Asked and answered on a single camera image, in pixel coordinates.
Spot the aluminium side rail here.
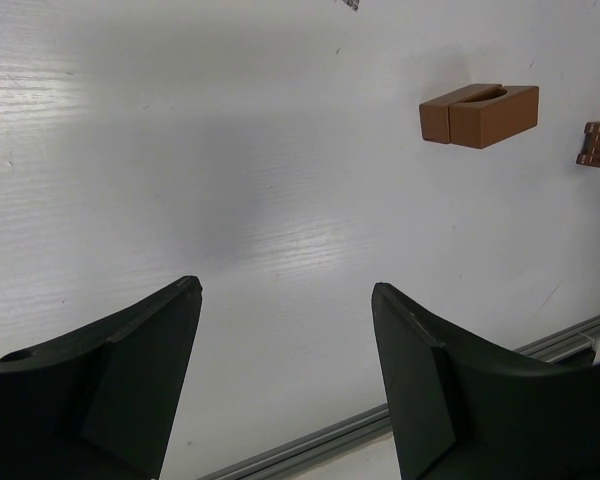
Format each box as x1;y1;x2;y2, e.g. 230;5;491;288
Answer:
194;307;600;480

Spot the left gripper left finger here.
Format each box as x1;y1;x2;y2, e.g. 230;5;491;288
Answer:
0;276;202;479

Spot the brown wood block notched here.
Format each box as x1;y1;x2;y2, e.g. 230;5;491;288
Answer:
419;84;506;144

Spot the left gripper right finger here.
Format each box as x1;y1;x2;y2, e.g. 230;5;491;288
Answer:
372;283;600;479

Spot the brown wood block long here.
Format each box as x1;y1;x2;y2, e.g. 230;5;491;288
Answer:
448;86;539;149

